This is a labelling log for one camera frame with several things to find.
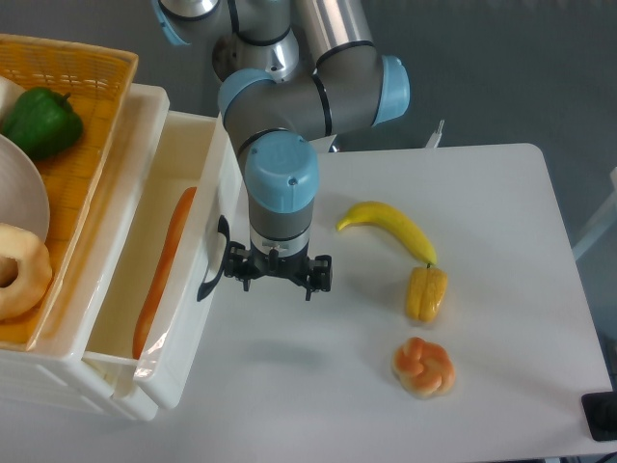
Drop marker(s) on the white frame at right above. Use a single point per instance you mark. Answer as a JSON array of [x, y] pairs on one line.
[[598, 224]]

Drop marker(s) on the white cable plug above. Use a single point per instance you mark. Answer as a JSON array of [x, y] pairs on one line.
[[435, 138]]

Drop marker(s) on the white drawer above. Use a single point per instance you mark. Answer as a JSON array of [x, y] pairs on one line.
[[193, 151]]

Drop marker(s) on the white drawer cabinet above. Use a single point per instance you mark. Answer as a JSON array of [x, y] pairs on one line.
[[80, 354]]

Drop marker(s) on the white plate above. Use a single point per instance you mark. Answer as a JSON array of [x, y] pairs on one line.
[[24, 200]]

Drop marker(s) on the black device at edge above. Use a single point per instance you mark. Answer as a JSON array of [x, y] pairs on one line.
[[600, 414]]

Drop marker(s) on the yellow toy banana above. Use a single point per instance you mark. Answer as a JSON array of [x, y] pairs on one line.
[[395, 222]]

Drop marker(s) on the white toy radish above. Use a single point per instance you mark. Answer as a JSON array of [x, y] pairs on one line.
[[9, 94]]

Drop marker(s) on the yellow woven basket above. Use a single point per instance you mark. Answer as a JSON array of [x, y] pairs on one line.
[[97, 79]]

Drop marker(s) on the orange toy baguette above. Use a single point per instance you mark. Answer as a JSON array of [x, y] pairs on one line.
[[162, 271]]

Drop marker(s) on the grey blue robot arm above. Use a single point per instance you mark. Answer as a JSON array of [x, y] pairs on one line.
[[362, 89]]

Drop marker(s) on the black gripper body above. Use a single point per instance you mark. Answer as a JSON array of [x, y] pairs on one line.
[[297, 268]]

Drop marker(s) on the beige toy donut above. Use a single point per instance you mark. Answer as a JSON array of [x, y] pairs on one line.
[[33, 270]]

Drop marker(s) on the orange knotted bread roll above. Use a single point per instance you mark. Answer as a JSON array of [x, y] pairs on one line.
[[423, 368]]

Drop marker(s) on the yellow toy bell pepper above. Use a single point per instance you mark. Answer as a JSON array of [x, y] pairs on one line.
[[425, 293]]

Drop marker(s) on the green toy bell pepper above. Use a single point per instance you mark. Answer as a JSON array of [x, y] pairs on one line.
[[42, 123]]

